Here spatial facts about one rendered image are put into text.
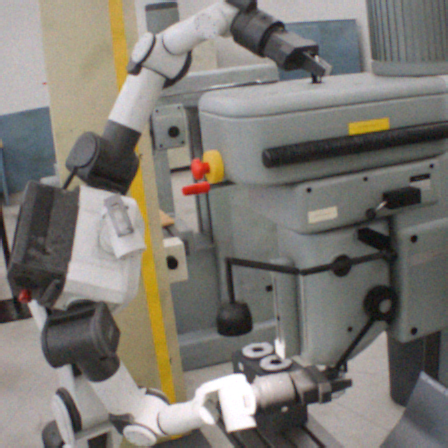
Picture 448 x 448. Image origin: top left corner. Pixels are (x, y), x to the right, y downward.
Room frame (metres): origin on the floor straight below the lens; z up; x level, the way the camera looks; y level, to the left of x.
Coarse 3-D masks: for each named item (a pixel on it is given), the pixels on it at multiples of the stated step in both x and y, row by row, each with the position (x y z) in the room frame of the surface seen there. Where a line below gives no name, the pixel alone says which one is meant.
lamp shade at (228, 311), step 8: (224, 304) 1.22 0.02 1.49; (232, 304) 1.22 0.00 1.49; (240, 304) 1.22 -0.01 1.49; (224, 312) 1.21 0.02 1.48; (232, 312) 1.20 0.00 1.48; (240, 312) 1.20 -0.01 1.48; (248, 312) 1.22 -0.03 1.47; (216, 320) 1.22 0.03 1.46; (224, 320) 1.20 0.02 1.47; (232, 320) 1.20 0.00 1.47; (240, 320) 1.20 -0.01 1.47; (248, 320) 1.21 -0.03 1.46; (224, 328) 1.20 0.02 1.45; (232, 328) 1.19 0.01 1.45; (240, 328) 1.20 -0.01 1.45; (248, 328) 1.21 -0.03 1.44; (224, 336) 1.20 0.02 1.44; (232, 336) 1.19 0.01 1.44
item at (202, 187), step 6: (228, 180) 1.35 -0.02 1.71; (186, 186) 1.32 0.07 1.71; (192, 186) 1.32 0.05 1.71; (198, 186) 1.32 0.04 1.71; (204, 186) 1.33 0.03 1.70; (210, 186) 1.34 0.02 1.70; (216, 186) 1.34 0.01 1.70; (222, 186) 1.35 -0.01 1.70; (186, 192) 1.31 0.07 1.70; (192, 192) 1.32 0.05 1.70; (198, 192) 1.32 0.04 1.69; (204, 192) 1.33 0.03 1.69
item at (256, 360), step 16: (240, 352) 1.80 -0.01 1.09; (256, 352) 1.79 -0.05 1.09; (272, 352) 1.76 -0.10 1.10; (240, 368) 1.75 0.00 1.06; (256, 368) 1.69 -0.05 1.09; (272, 368) 1.65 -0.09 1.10; (288, 368) 1.65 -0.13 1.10; (256, 416) 1.69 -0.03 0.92; (272, 416) 1.61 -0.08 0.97; (288, 416) 1.63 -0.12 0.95; (304, 416) 1.65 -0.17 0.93; (272, 432) 1.61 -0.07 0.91
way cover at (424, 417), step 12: (420, 384) 1.57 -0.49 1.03; (432, 384) 1.53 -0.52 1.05; (420, 396) 1.54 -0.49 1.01; (432, 396) 1.50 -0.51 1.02; (444, 396) 1.47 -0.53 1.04; (408, 408) 1.56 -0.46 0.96; (420, 408) 1.52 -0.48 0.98; (432, 408) 1.48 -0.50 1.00; (444, 408) 1.45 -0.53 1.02; (408, 420) 1.54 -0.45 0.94; (420, 420) 1.50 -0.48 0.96; (432, 420) 1.46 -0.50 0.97; (444, 420) 1.42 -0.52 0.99; (396, 432) 1.53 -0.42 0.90; (408, 432) 1.50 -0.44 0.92; (420, 432) 1.47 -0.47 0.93; (432, 432) 1.44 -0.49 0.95; (444, 432) 1.40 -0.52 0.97; (384, 444) 1.53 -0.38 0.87; (396, 444) 1.50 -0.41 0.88; (408, 444) 1.47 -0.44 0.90; (420, 444) 1.44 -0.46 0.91; (432, 444) 1.41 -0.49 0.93; (444, 444) 1.38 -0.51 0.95
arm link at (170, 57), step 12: (180, 24) 1.54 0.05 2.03; (156, 36) 1.61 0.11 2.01; (168, 36) 1.56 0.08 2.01; (180, 36) 1.53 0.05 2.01; (192, 36) 1.50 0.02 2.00; (156, 48) 1.58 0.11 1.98; (168, 48) 1.58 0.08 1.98; (180, 48) 1.55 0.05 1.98; (192, 48) 1.56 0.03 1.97; (156, 60) 1.58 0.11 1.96; (168, 60) 1.59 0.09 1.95; (180, 60) 1.61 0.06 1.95; (156, 72) 1.62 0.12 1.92; (168, 72) 1.61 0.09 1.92; (180, 72) 1.61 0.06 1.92
